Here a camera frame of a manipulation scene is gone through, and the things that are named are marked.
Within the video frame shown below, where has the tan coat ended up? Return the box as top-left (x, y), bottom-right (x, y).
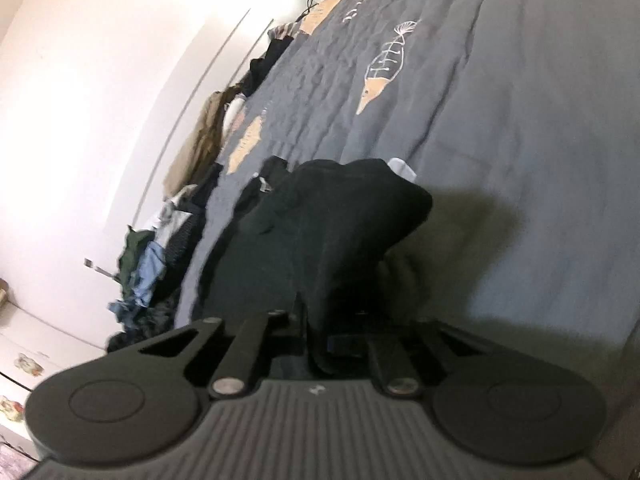
top-left (161, 86), bottom-right (242, 199)

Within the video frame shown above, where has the blue denim garment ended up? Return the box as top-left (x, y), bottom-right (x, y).
top-left (106, 299), bottom-right (147, 324)

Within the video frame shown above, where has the black jacket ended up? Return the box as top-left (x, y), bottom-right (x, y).
top-left (104, 299), bottom-right (182, 354)

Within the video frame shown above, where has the white wardrobe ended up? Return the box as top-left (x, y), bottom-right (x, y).
top-left (0, 279), bottom-right (109, 467)

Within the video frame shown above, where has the black t-shirt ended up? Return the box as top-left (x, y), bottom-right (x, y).
top-left (196, 156), bottom-right (434, 377)

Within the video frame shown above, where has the grey printed quilt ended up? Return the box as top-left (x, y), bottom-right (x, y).
top-left (174, 0), bottom-right (640, 480)

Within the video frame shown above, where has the dark green garment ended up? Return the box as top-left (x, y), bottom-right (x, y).
top-left (116, 226), bottom-right (157, 297)

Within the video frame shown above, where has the black dotted garment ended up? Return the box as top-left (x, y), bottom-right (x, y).
top-left (164, 209), bottom-right (207, 267)

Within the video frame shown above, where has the cartoon sticker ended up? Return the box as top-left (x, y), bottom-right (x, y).
top-left (16, 354), bottom-right (44, 377)
top-left (0, 396), bottom-right (24, 422)

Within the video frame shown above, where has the black stand on pole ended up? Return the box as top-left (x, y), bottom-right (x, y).
top-left (84, 257), bottom-right (119, 279)

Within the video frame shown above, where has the light blue shirt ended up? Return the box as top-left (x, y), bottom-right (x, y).
top-left (131, 241), bottom-right (167, 307)

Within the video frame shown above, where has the black crumpled garment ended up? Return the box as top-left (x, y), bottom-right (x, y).
top-left (241, 34), bottom-right (297, 99)

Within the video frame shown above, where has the white grey garment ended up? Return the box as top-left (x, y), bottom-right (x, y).
top-left (149, 199), bottom-right (194, 242)

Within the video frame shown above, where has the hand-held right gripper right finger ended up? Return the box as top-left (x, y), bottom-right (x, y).
top-left (326, 318), bottom-right (494, 402)

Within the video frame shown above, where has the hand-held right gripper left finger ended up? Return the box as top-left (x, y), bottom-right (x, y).
top-left (137, 292), bottom-right (309, 401)

